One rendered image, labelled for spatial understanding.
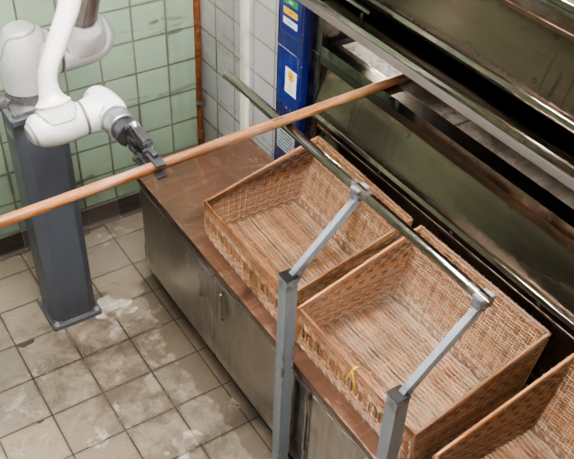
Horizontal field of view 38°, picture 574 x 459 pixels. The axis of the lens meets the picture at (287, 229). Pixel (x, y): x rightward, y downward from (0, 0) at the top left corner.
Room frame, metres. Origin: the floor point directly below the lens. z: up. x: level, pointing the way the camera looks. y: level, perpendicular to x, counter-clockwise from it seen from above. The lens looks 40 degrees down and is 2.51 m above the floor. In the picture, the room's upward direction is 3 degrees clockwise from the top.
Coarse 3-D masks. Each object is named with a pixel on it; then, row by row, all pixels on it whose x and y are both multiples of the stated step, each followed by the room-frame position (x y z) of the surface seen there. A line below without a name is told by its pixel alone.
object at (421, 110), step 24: (336, 48) 2.55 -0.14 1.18; (360, 72) 2.39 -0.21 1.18; (384, 96) 2.28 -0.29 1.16; (408, 96) 2.26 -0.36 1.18; (432, 120) 2.12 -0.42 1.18; (456, 144) 2.01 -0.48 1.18; (480, 144) 2.01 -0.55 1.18; (480, 168) 1.92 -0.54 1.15; (504, 168) 1.89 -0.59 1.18; (528, 192) 1.79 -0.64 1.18; (552, 216) 1.70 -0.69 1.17
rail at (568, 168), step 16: (320, 0) 2.36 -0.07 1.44; (336, 16) 2.28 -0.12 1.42; (368, 32) 2.16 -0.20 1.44; (384, 48) 2.09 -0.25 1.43; (416, 64) 1.99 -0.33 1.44; (432, 80) 1.92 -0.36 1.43; (464, 96) 1.83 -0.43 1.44; (480, 112) 1.77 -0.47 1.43; (512, 128) 1.69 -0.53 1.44; (528, 144) 1.64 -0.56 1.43; (560, 160) 1.57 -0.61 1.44
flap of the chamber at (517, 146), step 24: (336, 0) 2.44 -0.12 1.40; (360, 0) 2.49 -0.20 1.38; (336, 24) 2.27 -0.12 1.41; (384, 24) 2.31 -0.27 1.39; (408, 48) 2.14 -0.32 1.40; (432, 48) 2.18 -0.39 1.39; (408, 72) 2.00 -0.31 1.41; (456, 72) 2.03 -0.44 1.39; (480, 96) 1.90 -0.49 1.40; (504, 96) 1.93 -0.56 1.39; (480, 120) 1.77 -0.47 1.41; (528, 120) 1.80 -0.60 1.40; (552, 144) 1.68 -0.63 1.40; (552, 168) 1.57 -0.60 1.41
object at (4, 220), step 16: (384, 80) 2.30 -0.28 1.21; (400, 80) 2.32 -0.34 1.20; (352, 96) 2.21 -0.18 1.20; (304, 112) 2.10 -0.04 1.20; (320, 112) 2.13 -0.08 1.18; (256, 128) 2.00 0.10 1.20; (272, 128) 2.03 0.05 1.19; (208, 144) 1.91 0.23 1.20; (224, 144) 1.93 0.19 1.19; (176, 160) 1.84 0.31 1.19; (112, 176) 1.75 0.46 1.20; (128, 176) 1.76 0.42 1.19; (144, 176) 1.79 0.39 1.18; (80, 192) 1.68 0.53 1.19; (96, 192) 1.70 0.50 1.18; (32, 208) 1.61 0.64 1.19; (48, 208) 1.62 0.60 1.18; (0, 224) 1.55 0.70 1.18
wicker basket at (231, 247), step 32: (288, 160) 2.44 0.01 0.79; (224, 192) 2.29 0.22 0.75; (288, 192) 2.44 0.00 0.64; (320, 192) 2.40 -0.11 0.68; (224, 224) 2.13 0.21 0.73; (256, 224) 2.31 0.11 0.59; (288, 224) 2.32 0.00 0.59; (320, 224) 2.33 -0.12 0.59; (352, 224) 2.23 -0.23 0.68; (224, 256) 2.13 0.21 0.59; (256, 256) 1.98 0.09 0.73; (288, 256) 2.15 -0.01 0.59; (320, 256) 2.16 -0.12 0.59; (352, 256) 1.93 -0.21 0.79; (256, 288) 1.95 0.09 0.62; (320, 288) 1.87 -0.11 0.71
